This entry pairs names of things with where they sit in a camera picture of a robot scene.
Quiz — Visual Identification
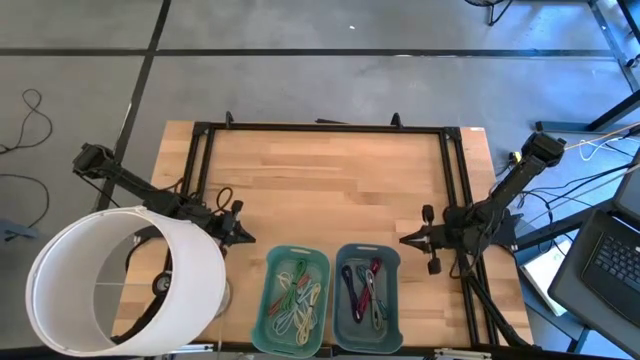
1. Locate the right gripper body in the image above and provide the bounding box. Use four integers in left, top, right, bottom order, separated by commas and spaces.
422, 204, 451, 276

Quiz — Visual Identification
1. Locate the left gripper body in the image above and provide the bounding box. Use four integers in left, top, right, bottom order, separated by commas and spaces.
217, 200, 245, 247

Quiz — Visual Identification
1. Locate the maroon USB cable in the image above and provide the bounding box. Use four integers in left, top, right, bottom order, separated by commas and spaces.
355, 257, 384, 321

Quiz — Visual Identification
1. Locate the orange USB cable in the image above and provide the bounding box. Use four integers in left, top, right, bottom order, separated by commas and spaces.
268, 274, 311, 317

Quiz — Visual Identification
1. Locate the purple USB cable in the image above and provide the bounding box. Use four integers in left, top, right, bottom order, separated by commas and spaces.
340, 264, 362, 325

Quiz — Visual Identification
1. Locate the pale bluish USB cable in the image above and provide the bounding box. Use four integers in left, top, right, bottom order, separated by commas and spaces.
272, 292, 314, 337

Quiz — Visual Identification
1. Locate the yellow USB cable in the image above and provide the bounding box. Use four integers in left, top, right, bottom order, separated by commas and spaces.
295, 282, 322, 347

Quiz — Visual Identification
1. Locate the white round lampshade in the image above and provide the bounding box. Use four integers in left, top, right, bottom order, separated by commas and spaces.
25, 205, 227, 357

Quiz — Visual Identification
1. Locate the blue-grey plastic bin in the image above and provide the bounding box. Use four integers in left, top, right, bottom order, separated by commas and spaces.
332, 243, 404, 355

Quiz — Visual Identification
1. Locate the green plastic bin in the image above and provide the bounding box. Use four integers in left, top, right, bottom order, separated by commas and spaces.
249, 244, 332, 359

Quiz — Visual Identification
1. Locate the white book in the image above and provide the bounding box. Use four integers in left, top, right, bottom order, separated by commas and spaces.
519, 239, 574, 317

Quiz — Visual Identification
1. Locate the dark grey laptop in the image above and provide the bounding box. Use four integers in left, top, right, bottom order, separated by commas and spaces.
547, 159, 640, 359

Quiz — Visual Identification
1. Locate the grey-blue floor object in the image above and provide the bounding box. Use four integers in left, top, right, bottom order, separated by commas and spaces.
0, 218, 41, 244

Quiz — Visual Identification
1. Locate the left arm's black cable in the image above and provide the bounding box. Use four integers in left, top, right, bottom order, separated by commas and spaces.
214, 186, 235, 214

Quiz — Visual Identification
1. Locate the silver metal bracket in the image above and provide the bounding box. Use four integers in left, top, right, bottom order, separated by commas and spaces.
434, 348, 494, 360

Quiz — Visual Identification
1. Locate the black aluminium table frame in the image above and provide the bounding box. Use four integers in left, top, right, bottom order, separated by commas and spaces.
180, 110, 531, 351

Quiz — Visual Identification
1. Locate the white cord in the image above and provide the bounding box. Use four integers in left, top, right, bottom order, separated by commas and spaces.
577, 137, 621, 162

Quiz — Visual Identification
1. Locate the yellow cord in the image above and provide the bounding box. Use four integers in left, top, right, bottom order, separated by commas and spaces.
564, 122, 640, 151

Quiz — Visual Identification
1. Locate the black floor cable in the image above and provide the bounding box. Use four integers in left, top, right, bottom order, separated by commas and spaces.
0, 88, 54, 154
0, 173, 51, 231

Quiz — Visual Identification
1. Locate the black desk frame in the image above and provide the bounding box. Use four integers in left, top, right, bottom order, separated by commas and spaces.
534, 0, 640, 134

